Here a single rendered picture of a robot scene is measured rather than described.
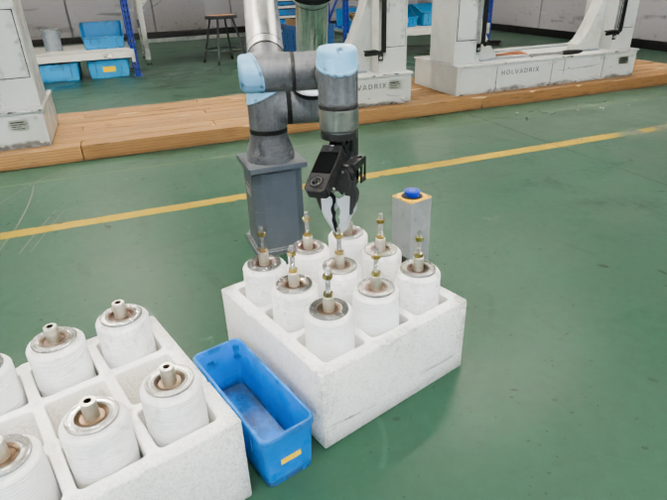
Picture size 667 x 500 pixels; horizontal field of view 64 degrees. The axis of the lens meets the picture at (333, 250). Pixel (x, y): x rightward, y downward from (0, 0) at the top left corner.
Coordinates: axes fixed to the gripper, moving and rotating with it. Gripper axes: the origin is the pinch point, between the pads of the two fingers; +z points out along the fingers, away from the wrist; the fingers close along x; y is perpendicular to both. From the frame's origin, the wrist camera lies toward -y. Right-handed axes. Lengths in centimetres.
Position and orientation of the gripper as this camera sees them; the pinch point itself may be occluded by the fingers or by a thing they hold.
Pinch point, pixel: (336, 228)
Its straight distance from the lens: 110.5
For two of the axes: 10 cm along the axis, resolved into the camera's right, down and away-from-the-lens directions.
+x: -9.0, -1.8, 4.0
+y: 4.4, -4.3, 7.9
